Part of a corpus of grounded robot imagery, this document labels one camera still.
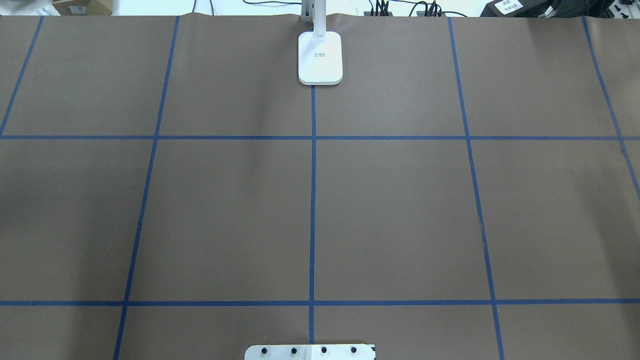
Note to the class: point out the white desk lamp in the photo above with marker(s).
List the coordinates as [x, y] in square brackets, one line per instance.
[319, 50]

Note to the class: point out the black box with white label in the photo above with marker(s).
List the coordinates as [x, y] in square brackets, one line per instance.
[515, 8]

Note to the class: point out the cardboard box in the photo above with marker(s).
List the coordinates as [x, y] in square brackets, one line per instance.
[84, 7]

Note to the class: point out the white camera pole with base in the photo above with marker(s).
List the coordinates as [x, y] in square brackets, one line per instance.
[332, 351]

